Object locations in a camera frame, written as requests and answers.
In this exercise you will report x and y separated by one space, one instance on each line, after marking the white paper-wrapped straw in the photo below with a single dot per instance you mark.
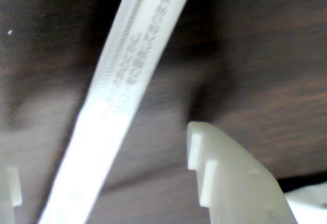
120 93

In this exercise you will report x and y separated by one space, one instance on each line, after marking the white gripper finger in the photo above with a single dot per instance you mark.
240 183
9 193

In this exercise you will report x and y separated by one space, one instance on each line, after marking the white perforated plastic basket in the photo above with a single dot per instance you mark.
309 203

